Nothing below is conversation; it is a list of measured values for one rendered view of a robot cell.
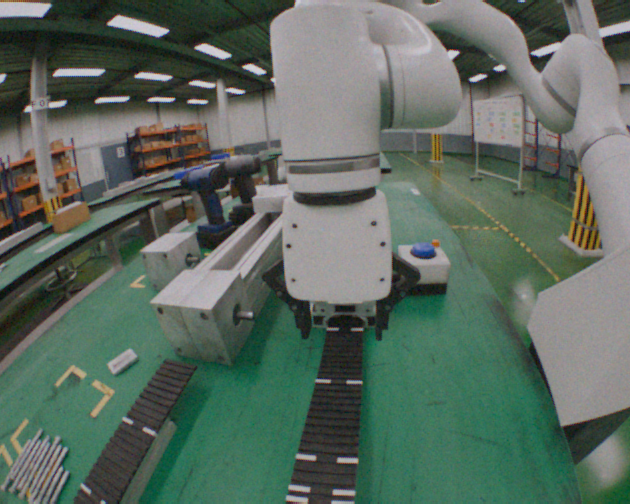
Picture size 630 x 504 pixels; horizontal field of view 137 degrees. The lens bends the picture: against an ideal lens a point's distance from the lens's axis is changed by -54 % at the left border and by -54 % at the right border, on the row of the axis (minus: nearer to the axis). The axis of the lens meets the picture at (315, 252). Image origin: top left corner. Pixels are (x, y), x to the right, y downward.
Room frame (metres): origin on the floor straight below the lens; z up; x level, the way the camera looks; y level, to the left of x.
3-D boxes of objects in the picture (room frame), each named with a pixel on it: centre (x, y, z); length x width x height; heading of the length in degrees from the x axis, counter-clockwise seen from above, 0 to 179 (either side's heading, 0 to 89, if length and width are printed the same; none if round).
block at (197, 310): (0.28, 0.15, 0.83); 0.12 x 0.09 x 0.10; 79
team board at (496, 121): (4.74, -4.06, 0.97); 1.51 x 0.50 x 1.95; 7
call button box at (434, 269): (0.39, -0.18, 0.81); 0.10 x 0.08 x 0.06; 79
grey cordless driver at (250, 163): (0.87, 0.25, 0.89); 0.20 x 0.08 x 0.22; 92
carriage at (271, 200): (0.72, 0.07, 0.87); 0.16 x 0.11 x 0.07; 169
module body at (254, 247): (0.72, 0.07, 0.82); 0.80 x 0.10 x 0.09; 169
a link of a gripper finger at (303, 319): (0.25, 0.03, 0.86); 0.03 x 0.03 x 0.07; 79
